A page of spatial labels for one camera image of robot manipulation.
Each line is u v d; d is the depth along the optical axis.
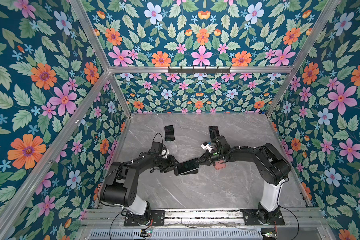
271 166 0.52
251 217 0.73
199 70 0.92
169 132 1.15
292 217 0.76
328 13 0.70
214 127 1.07
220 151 0.79
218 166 0.89
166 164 0.80
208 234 0.77
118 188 0.44
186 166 0.96
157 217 0.74
